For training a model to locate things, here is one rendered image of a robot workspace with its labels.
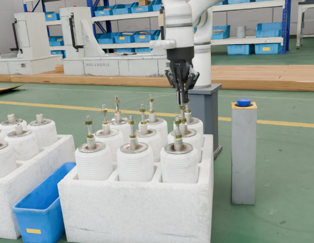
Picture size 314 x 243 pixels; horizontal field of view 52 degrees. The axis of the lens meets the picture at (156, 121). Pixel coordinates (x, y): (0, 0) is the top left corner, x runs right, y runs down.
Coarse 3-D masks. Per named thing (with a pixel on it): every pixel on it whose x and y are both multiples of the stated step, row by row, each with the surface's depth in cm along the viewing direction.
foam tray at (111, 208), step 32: (64, 192) 83; (96, 192) 81; (128, 192) 80; (160, 192) 78; (192, 192) 76; (64, 224) 87; (96, 224) 84; (128, 224) 82; (160, 224) 81; (192, 224) 79
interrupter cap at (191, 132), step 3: (189, 129) 95; (192, 129) 95; (171, 132) 93; (174, 132) 93; (189, 132) 93; (192, 132) 92; (195, 132) 92; (183, 135) 90; (186, 135) 90; (189, 135) 90; (192, 135) 90
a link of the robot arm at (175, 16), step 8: (168, 0) 83; (176, 0) 83; (184, 0) 84; (168, 8) 81; (176, 8) 80; (184, 8) 80; (168, 16) 81; (176, 16) 80; (184, 16) 80; (168, 24) 82; (176, 24) 81; (184, 24) 81
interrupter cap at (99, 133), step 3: (102, 129) 100; (111, 129) 100; (114, 129) 100; (117, 129) 99; (96, 132) 98; (99, 132) 98; (102, 132) 99; (111, 132) 98; (114, 132) 97; (117, 132) 97; (96, 135) 95; (99, 135) 95; (102, 135) 95; (105, 135) 95; (108, 135) 94; (111, 135) 94; (114, 135) 95
